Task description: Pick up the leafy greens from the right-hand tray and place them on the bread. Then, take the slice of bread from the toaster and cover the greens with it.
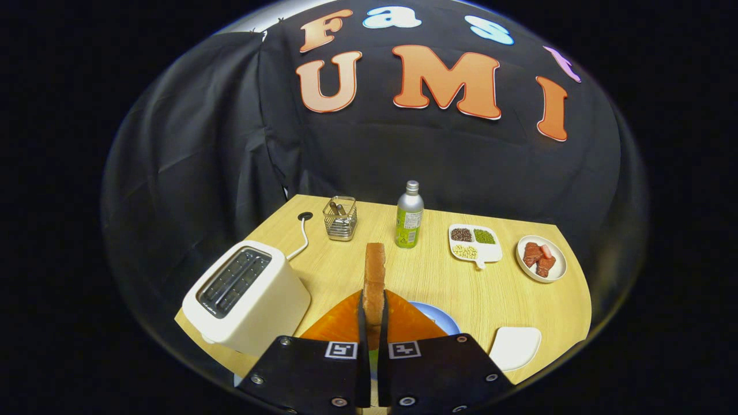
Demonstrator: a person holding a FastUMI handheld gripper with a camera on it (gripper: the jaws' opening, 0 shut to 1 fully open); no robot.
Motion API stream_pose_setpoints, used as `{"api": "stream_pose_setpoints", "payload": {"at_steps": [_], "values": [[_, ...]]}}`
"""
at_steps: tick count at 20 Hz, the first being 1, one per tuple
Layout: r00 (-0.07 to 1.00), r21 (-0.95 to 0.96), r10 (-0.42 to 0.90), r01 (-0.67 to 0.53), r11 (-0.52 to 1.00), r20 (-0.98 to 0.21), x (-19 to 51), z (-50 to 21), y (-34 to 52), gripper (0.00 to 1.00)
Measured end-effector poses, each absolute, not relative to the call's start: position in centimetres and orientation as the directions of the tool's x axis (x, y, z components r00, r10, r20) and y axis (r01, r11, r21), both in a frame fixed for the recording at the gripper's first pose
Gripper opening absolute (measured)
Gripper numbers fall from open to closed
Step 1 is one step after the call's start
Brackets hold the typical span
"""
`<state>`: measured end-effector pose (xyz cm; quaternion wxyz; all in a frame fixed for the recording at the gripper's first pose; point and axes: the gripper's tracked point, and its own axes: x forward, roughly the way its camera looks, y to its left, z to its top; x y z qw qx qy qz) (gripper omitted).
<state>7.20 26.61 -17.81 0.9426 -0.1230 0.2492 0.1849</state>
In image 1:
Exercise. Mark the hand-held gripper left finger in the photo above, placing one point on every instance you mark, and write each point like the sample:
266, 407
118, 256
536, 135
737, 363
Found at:
363, 334

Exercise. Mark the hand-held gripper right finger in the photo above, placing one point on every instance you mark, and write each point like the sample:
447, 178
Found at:
384, 334

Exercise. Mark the brown toast slice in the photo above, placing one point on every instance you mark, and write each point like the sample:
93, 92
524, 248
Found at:
375, 288

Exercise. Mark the blue round plate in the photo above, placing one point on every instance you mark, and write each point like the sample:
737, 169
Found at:
441, 320

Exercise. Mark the white toaster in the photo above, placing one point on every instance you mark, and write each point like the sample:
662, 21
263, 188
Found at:
271, 311

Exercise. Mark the pile of beige beans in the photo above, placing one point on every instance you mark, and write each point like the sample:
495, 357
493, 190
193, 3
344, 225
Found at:
464, 252

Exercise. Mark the silver bottle green label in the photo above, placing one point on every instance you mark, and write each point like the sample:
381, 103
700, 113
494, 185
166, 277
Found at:
409, 219

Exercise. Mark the pile of dark beans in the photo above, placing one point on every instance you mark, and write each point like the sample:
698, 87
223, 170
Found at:
461, 234

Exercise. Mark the brown wooden utensils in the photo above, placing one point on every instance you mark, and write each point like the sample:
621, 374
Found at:
335, 207

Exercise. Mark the white square plate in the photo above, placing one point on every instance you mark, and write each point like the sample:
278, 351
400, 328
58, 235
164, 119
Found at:
516, 347

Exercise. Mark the white divided dish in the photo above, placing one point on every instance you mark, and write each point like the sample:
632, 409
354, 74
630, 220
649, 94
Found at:
490, 251

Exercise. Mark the pile of green beans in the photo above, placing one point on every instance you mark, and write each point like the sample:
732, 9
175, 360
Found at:
484, 236

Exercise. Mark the red-brown meat piece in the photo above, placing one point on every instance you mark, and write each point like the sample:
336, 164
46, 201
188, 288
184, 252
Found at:
533, 254
545, 267

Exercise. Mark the pink sausage slice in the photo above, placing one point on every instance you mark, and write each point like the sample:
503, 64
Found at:
546, 251

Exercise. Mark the white round plate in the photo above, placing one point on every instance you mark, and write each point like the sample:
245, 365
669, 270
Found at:
557, 268

